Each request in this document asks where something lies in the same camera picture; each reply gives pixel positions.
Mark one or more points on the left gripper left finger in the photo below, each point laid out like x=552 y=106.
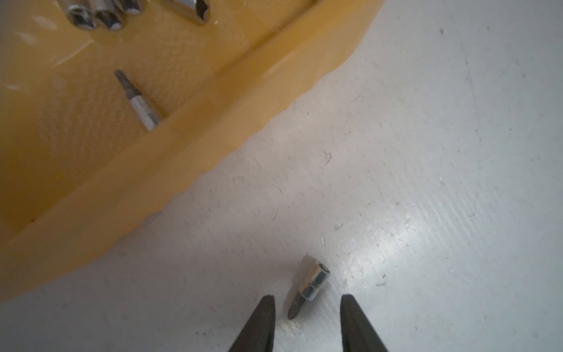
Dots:
x=259 y=331

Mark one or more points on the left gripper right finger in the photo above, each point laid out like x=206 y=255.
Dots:
x=358 y=333

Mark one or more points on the silver bit cluster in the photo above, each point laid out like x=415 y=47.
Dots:
x=130 y=7

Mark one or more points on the yellow plastic storage box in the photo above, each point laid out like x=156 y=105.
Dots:
x=78 y=168

